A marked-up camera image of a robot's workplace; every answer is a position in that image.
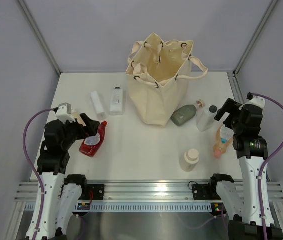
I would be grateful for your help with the aluminium front rail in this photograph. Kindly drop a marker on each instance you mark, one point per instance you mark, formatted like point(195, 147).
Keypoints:
point(125, 191)

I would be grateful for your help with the red bottle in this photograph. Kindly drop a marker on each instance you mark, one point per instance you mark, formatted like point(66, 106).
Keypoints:
point(92, 144)

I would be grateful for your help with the orange bottle pink cap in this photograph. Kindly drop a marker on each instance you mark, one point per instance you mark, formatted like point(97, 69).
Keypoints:
point(224, 137)

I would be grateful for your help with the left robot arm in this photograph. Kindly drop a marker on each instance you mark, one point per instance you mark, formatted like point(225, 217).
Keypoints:
point(58, 192)

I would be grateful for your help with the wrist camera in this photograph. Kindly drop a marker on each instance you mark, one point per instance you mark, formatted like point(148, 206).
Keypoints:
point(254, 100)
point(64, 110)

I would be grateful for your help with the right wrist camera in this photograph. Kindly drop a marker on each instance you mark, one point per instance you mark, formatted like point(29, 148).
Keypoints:
point(254, 100)

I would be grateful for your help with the white tube bottle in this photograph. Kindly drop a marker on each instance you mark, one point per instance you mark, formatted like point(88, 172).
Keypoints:
point(98, 105)

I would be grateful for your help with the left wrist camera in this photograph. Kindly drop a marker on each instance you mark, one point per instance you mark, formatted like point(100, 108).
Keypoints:
point(64, 110)

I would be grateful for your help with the slotted cable duct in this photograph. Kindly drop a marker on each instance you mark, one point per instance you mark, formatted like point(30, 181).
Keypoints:
point(143, 207)

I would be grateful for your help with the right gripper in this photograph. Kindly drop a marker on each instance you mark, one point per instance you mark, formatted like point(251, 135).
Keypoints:
point(230, 105)

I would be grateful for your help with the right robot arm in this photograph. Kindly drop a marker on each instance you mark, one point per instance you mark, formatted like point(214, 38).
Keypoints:
point(250, 217)

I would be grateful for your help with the clear bottle black cap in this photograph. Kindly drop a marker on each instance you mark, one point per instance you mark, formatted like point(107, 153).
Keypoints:
point(207, 118)

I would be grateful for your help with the grey-green pump bottle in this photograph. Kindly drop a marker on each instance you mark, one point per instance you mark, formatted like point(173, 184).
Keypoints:
point(186, 113)

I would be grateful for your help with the cream bottle wide cap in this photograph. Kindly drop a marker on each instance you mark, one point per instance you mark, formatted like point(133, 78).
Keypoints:
point(189, 160)

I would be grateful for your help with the aluminium side rail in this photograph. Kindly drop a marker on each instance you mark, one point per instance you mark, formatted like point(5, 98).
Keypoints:
point(235, 87)

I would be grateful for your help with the beige bottle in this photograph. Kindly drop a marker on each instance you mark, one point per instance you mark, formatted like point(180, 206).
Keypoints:
point(76, 116)

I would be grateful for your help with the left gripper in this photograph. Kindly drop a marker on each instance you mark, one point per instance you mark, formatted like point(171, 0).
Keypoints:
point(91, 128)

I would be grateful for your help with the cream canvas tote bag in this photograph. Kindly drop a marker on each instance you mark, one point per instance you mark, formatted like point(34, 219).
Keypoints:
point(158, 76)

